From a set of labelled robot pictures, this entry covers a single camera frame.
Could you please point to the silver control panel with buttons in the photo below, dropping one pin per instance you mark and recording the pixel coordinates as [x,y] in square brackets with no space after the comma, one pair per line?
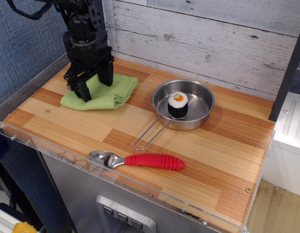
[116,215]

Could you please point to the red handled metal spoon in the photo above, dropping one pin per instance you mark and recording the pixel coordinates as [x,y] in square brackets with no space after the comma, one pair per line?
[104,159]

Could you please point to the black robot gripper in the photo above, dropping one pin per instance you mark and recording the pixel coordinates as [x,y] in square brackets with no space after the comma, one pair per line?
[88,60]

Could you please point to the white aluminium side unit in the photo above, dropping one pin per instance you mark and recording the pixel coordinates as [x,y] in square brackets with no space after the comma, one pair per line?
[282,164]

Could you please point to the small steel frying pan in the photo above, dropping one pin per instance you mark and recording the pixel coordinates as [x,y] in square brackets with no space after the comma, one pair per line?
[201,102]

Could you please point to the green cloth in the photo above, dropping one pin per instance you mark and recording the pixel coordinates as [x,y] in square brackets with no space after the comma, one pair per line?
[102,96]

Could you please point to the yellow object bottom left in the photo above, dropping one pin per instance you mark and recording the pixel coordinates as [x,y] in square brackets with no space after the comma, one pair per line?
[23,227]

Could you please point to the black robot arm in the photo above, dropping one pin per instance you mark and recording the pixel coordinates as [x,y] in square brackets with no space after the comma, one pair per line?
[84,20]

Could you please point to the plush sushi roll toy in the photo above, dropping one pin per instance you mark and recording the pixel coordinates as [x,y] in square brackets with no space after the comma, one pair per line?
[178,105]

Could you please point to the clear acrylic front guard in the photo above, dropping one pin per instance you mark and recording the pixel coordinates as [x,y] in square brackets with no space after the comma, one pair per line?
[223,159]

